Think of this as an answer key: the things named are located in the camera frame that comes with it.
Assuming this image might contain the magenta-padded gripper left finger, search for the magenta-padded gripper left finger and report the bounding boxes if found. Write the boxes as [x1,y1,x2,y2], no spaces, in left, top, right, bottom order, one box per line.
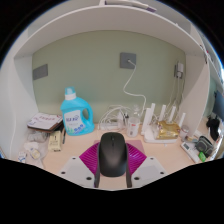
[59,142,101,189]

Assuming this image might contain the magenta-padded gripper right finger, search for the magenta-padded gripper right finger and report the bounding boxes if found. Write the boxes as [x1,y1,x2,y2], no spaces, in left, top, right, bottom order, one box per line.
[125,140,167,189]

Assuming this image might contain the black computer mouse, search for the black computer mouse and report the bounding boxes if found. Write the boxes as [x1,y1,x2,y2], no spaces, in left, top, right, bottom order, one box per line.
[98,132,129,178]

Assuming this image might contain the pink printed mouse pad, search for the pink printed mouse pad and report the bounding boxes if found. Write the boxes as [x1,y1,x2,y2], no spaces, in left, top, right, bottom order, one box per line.
[94,139,145,155]

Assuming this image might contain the black pen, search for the black pen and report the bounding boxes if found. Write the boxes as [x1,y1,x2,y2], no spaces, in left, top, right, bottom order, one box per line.
[61,128,67,145]

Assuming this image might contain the small yellow box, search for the small yellow box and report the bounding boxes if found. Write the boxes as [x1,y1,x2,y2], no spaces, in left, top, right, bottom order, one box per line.
[47,130,63,153]

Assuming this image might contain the clear plastic bottle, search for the clear plastic bottle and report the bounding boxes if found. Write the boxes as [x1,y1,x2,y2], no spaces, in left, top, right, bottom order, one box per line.
[126,116,141,138]

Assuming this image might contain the white router with antennas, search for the white router with antennas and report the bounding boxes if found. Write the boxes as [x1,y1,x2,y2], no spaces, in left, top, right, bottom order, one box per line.
[141,102,187,144]

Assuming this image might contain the gold snack bag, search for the gold snack bag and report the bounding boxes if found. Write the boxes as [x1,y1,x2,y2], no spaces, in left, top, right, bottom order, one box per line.
[156,120,181,140]

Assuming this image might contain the blue detergent bottle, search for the blue detergent bottle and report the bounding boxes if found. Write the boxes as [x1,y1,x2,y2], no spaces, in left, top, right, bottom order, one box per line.
[60,86,96,137]

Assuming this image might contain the white power strip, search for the white power strip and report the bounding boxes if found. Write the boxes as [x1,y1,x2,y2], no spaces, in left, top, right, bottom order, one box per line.
[98,121,121,131]

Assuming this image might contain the white remote control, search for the white remote control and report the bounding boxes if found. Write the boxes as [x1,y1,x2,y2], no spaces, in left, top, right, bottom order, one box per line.
[180,141,201,163]

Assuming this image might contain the crumpled clear plastic bags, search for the crumpled clear plastic bags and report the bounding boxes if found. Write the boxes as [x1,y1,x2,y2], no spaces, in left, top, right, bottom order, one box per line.
[19,131,50,164]

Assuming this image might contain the small jar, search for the small jar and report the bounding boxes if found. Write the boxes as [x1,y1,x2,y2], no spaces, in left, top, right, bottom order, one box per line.
[179,124,190,140]

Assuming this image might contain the stack of books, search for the stack of books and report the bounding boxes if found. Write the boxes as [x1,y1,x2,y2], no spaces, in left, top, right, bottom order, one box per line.
[27,112,64,133]

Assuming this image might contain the small white yellow packet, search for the small white yellow packet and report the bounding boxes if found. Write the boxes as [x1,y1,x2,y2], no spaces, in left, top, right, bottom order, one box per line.
[18,151,28,164]

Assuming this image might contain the small green object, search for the small green object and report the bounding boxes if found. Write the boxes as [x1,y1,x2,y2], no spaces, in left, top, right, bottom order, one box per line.
[198,151,208,163]

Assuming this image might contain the black zip pouch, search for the black zip pouch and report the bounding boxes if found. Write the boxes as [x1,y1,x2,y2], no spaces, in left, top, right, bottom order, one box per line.
[194,135,214,158]

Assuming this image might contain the black bag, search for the black bag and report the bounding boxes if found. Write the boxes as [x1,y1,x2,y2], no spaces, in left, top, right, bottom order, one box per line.
[206,114,223,141]

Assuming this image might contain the dark computer monitor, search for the dark computer monitor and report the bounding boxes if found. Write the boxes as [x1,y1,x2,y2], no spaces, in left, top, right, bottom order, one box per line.
[213,91,224,121]

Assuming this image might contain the white wall socket cable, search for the white wall socket cable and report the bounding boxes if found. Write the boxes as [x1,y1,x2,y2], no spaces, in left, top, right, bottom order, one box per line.
[122,59,148,112]

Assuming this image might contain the grey blank wall plate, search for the grey blank wall plate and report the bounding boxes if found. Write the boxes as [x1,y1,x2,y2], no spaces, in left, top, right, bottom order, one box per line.
[32,63,49,81]

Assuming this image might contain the white wall adapter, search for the white wall adapter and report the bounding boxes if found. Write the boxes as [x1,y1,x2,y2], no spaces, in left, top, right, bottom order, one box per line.
[173,62,185,79]

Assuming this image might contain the grey wall socket plate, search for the grey wall socket plate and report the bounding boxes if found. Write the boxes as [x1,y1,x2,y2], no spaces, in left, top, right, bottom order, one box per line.
[119,52,137,70]

